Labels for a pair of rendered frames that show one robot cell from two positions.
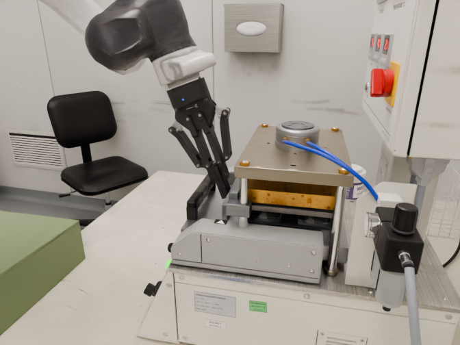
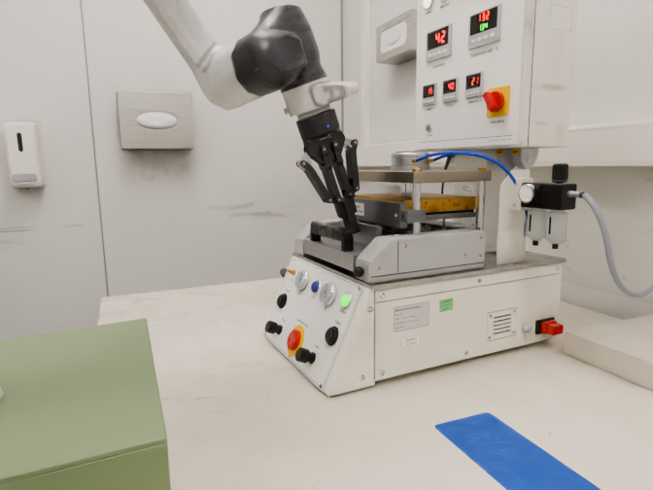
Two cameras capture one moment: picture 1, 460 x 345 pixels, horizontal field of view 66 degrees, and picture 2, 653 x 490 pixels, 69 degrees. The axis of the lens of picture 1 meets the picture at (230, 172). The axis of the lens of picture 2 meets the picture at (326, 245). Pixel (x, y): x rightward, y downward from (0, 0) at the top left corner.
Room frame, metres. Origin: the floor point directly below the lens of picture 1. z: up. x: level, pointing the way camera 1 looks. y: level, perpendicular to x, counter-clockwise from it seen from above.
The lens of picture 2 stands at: (-0.04, 0.63, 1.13)
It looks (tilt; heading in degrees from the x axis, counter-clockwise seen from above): 10 degrees down; 322
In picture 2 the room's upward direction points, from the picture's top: 1 degrees counter-clockwise
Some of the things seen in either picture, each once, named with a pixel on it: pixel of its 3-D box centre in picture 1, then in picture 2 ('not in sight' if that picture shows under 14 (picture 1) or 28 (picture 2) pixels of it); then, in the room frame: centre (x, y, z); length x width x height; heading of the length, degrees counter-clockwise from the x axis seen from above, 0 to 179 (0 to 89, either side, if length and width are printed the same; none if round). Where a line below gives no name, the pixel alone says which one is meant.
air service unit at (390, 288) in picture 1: (387, 248); (542, 205); (0.39, -0.20, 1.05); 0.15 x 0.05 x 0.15; 168
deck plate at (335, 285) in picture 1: (307, 233); (422, 256); (0.63, -0.16, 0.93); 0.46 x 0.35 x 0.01; 78
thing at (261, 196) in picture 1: (294, 168); (411, 192); (0.63, -0.12, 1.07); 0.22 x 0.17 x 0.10; 168
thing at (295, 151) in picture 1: (312, 162); (428, 183); (0.61, -0.15, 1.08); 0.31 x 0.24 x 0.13; 168
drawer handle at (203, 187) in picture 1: (202, 194); (329, 234); (0.67, 0.06, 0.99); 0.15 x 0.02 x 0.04; 168
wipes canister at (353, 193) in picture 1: (350, 187); not in sight; (1.08, -0.40, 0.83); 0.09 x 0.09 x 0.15
